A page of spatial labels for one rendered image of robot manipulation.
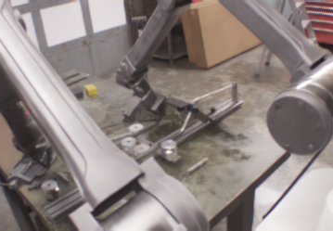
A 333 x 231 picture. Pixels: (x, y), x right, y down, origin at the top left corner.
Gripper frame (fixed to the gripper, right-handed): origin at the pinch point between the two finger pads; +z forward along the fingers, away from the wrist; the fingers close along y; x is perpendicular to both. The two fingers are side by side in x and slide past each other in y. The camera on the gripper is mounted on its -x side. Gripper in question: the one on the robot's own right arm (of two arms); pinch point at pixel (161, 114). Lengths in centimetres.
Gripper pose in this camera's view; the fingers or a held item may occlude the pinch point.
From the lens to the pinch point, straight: 123.2
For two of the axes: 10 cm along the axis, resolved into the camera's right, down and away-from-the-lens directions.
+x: 5.8, -7.7, 2.5
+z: 4.6, 5.7, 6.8
